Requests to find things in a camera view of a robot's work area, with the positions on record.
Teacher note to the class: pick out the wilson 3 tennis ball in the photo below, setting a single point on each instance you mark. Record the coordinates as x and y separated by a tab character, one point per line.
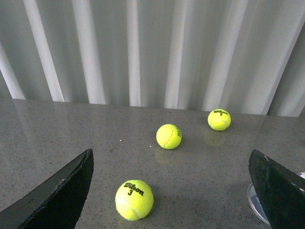
219	119
134	200

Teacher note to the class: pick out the Head tennis ball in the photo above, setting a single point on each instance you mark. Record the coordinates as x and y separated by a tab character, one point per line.
169	136

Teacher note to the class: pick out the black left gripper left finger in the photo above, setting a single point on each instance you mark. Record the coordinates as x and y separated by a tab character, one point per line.
56	203

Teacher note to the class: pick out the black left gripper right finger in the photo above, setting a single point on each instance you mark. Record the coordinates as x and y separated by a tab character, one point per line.
262	168

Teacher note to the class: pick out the Wilson 3 tennis ball far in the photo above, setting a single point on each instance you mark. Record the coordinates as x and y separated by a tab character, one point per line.
219	119

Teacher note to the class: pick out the clear blue Wilson tennis can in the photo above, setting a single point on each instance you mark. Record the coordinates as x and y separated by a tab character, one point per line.
256	202

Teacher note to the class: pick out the white pleated curtain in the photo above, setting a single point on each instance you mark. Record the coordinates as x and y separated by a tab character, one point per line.
244	56

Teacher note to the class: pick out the Wilson 3 tennis ball near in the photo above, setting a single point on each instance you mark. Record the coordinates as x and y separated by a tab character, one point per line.
134	200

